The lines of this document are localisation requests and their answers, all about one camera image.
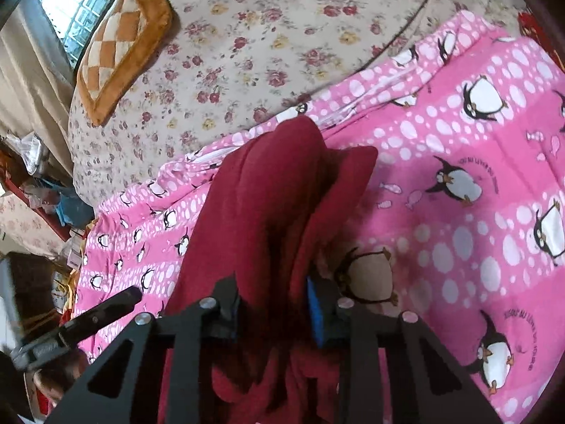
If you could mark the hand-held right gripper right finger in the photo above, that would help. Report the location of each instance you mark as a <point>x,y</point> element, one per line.
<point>316,318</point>

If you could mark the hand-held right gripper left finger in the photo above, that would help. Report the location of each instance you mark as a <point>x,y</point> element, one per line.
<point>229,302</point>

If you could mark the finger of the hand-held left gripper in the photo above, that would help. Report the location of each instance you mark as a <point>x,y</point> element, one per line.
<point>106,309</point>

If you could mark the dark red garment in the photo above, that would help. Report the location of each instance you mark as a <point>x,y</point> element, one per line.
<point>265,212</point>

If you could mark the person's left hand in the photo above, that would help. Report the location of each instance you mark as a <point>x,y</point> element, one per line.
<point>57,380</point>

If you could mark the blue basket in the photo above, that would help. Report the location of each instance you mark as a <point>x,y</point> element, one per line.
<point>73,210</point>

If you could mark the pink penguin print blanket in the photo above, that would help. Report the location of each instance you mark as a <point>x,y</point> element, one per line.
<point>463,141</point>

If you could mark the beige curtain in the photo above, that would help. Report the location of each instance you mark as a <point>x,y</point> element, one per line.
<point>31,75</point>

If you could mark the floral quilt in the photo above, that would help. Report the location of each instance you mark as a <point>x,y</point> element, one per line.
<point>265,53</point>

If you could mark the orange checked cushion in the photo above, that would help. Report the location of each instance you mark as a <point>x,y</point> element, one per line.
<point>119,44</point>

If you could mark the window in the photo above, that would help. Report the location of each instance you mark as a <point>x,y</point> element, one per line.
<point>84,4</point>

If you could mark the red printed cloth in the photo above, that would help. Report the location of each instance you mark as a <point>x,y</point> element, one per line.
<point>532,28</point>

